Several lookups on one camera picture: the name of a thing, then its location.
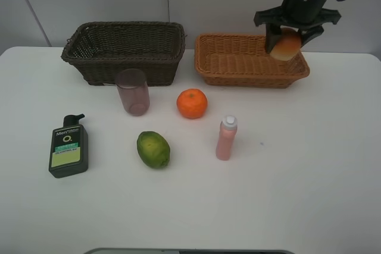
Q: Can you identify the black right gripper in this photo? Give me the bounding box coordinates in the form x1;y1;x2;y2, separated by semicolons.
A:
254;0;341;54

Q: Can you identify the red yellow peach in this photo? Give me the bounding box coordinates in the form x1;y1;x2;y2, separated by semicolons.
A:
270;27;302;61

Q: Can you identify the pink bottle white cap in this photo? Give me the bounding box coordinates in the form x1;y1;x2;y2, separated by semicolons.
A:
216;115;238;161

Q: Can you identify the orange mandarin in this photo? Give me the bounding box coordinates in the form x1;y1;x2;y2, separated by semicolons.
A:
176;89;208;120

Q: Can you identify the green lime fruit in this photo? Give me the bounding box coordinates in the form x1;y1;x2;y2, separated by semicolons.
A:
137;131;170;169

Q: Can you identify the black green cleanser bottle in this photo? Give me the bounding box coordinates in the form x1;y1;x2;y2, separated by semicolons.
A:
48;114;89;178

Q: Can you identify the light orange wicker basket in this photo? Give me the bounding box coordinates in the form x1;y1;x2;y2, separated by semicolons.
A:
195;33;310;89

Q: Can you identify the translucent purple plastic cup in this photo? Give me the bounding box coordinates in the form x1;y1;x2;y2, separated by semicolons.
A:
115;68;150;116

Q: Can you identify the dark brown wicker basket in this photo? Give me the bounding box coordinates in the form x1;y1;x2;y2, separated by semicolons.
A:
61;21;186;86

